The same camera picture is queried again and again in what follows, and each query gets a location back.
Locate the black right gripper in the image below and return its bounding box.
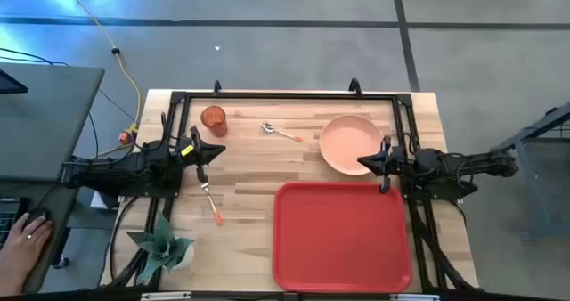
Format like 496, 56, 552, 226
356, 135, 407, 194

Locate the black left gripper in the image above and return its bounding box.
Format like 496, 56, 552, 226
175, 126, 227, 184

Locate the red translucent plastic cup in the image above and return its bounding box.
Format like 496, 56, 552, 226
199, 105, 229, 138

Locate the peach round plate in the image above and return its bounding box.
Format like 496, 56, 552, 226
318, 114, 385, 176

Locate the metal fork orange-tipped handle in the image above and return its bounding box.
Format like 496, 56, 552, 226
199, 181, 224, 227

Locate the metal spoon orange-tipped handle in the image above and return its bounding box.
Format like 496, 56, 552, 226
260, 121, 305, 143

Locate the person's forearm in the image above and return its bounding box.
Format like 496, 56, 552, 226
0, 258, 28, 297

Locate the red plastic tray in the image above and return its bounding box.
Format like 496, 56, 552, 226
272, 181, 413, 294

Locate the green leafy plant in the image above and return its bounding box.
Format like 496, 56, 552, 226
126, 211, 196, 287

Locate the white plant pot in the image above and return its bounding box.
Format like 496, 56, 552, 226
171, 242, 196, 272

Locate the blue-grey metal stand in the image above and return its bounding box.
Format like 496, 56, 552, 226
492, 101, 570, 240

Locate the grey desk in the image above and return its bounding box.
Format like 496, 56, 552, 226
0, 62, 106, 293

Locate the black computer mouse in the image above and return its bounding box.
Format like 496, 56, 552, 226
24, 207, 53, 235

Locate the person's hand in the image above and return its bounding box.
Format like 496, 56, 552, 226
3, 212, 53, 273

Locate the dark monitor screen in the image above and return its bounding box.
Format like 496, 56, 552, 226
0, 69, 29, 95

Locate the black keyboard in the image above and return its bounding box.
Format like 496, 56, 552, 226
0, 197, 30, 251

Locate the yellow cable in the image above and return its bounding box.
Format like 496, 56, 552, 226
56, 0, 143, 159

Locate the black metal table frame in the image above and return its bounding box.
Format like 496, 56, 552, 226
106, 77, 480, 293

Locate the white bracket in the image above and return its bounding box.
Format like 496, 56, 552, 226
390, 293, 441, 301
141, 291, 192, 301

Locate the black floor cable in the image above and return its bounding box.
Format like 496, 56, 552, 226
0, 46, 137, 159

